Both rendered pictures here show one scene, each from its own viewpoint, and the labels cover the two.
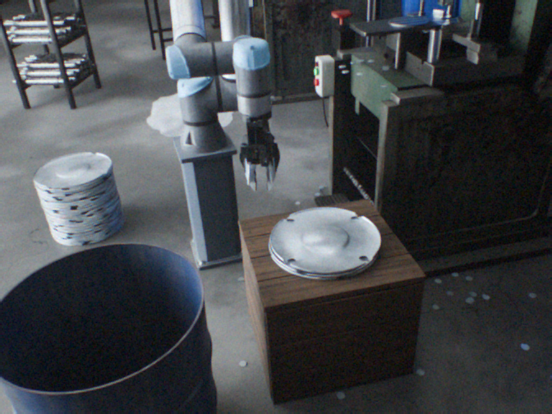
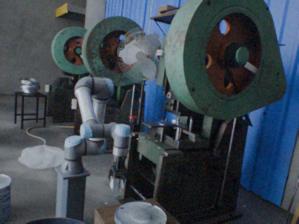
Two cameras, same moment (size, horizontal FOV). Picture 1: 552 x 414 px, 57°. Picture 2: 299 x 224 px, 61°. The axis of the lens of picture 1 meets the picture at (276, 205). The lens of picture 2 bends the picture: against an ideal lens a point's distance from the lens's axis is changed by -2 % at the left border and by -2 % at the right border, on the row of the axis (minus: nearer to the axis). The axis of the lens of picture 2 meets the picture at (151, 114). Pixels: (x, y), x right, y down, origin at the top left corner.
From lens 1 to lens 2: 0.38 m
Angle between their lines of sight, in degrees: 29
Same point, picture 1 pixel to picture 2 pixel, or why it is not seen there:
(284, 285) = not seen: outside the picture
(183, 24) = (89, 115)
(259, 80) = (125, 141)
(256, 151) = (120, 172)
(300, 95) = not seen: hidden behind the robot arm
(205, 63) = (99, 133)
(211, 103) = (81, 151)
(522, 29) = (207, 131)
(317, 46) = not seen: hidden behind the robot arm
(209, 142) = (77, 169)
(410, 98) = (171, 153)
